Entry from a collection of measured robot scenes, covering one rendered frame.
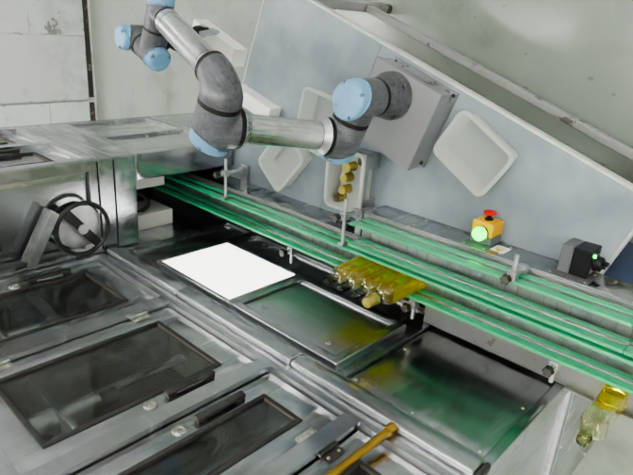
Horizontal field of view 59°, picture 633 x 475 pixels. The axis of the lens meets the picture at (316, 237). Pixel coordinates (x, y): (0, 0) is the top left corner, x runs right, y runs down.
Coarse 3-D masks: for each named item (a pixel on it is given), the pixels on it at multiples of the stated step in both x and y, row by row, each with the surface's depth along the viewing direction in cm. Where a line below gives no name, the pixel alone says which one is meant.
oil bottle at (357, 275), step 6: (372, 264) 184; (378, 264) 185; (354, 270) 178; (360, 270) 179; (366, 270) 179; (372, 270) 179; (378, 270) 180; (348, 276) 177; (354, 276) 175; (360, 276) 175; (354, 282) 175; (360, 282) 175; (354, 288) 176
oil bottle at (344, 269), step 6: (354, 258) 187; (360, 258) 187; (342, 264) 182; (348, 264) 182; (354, 264) 183; (360, 264) 183; (366, 264) 185; (336, 270) 179; (342, 270) 178; (348, 270) 178; (342, 276) 178; (336, 282) 181; (342, 282) 179
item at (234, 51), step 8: (200, 24) 197; (208, 24) 200; (224, 32) 198; (208, 40) 196; (216, 40) 193; (224, 40) 192; (232, 40) 194; (216, 48) 194; (224, 48) 191; (232, 48) 188; (240, 48) 190; (232, 56) 189; (240, 56) 191; (240, 64) 194
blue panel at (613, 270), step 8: (624, 248) 183; (632, 248) 183; (624, 256) 176; (632, 256) 176; (616, 264) 169; (624, 264) 170; (632, 264) 170; (608, 272) 163; (616, 272) 163; (624, 272) 163; (632, 272) 164; (624, 280) 158; (632, 280) 159
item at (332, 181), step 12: (360, 156) 194; (336, 168) 209; (360, 168) 205; (336, 180) 211; (360, 180) 197; (324, 192) 210; (336, 192) 213; (360, 192) 198; (336, 204) 209; (348, 204) 209; (360, 204) 199
